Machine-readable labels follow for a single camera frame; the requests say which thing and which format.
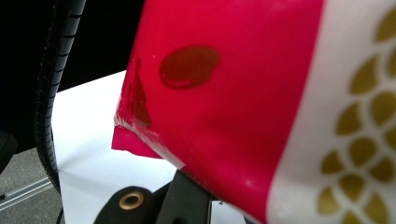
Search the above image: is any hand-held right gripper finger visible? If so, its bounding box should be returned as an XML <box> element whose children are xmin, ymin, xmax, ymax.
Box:
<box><xmin>155</xmin><ymin>169</ymin><xmax>213</xmax><ymax>224</ymax></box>

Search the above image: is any red and white snack bag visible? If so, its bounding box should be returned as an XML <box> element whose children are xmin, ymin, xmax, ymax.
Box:
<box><xmin>110</xmin><ymin>0</ymin><xmax>396</xmax><ymax>224</ymax></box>

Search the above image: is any white paper sheet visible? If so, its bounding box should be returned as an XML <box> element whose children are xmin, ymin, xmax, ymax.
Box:
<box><xmin>50</xmin><ymin>69</ymin><xmax>250</xmax><ymax>224</ymax></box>

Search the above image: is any aluminium rail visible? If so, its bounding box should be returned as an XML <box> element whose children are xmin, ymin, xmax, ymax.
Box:
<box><xmin>0</xmin><ymin>176</ymin><xmax>54</xmax><ymax>213</ymax></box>

